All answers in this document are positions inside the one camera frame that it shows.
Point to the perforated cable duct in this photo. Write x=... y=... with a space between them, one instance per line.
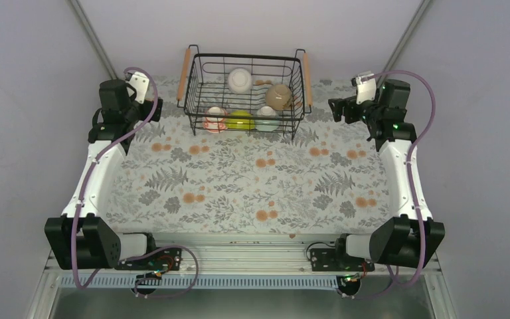
x=211 y=281

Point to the light green bowl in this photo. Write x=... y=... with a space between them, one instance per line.
x=266 y=119

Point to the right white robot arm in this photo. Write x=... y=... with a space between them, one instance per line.
x=411 y=236

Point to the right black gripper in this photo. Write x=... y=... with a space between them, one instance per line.
x=337 y=111

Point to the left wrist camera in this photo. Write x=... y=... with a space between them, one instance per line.
x=138 y=84

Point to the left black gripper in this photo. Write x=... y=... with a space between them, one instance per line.
x=156 y=115

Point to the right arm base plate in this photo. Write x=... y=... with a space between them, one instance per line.
x=328 y=260

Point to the aluminium rail frame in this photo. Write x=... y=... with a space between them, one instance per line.
x=247 y=255

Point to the black wire dish rack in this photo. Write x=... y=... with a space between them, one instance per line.
x=203 y=84

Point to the white ceramic bowl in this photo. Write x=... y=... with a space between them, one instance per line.
x=240 y=81

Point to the yellow-green bowl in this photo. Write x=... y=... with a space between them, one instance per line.
x=240 y=120

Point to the pink patterned bowl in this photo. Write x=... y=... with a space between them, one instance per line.
x=214 y=120

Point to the floral tablecloth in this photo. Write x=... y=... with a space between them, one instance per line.
x=326 y=179

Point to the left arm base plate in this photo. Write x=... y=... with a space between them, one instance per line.
x=163 y=261

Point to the beige ceramic bowl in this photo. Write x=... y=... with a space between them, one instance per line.
x=279 y=97

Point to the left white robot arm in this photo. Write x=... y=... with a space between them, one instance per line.
x=81 y=230

